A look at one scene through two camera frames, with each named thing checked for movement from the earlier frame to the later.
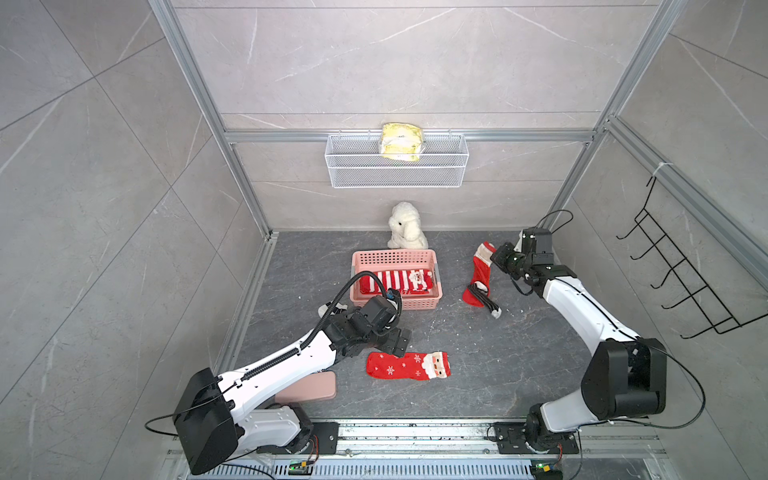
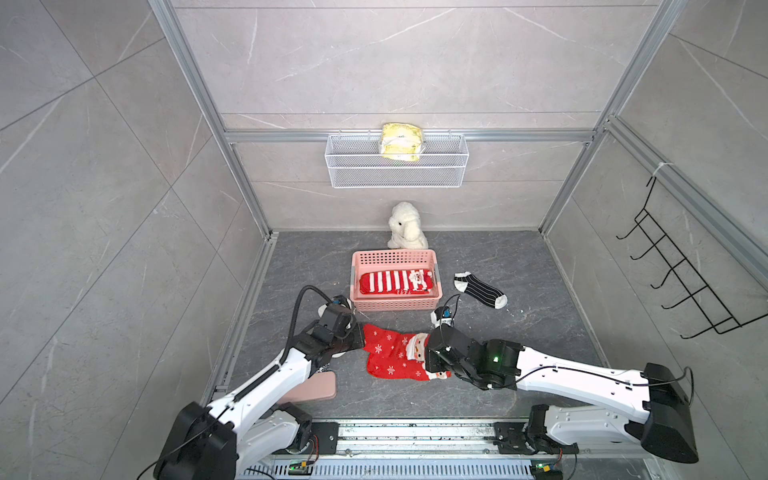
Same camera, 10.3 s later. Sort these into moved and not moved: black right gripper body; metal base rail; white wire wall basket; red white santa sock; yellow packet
Moved: black right gripper body
Not moved: red white santa sock; white wire wall basket; yellow packet; metal base rail
